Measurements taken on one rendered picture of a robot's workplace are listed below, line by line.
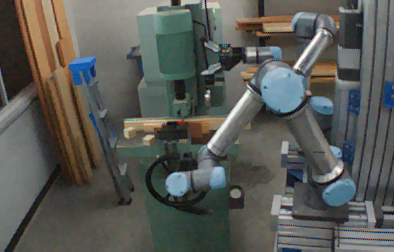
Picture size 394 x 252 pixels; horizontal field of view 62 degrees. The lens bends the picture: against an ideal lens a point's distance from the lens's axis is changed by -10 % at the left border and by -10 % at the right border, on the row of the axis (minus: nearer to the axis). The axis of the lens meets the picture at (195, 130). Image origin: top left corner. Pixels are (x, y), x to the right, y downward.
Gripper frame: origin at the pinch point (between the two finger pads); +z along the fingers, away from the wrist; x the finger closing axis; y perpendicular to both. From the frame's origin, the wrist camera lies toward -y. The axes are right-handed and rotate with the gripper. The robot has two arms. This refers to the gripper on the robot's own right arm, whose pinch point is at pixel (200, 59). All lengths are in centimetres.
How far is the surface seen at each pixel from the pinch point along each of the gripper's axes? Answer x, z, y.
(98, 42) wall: -133, 138, -188
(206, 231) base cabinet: 72, 2, -60
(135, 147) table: 34, 34, -23
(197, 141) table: 30.5, 3.8, -25.2
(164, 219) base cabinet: 66, 25, -54
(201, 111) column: 7.4, 4.4, -46.3
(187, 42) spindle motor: -8.8, 6.0, 0.9
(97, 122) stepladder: -1, 82, -85
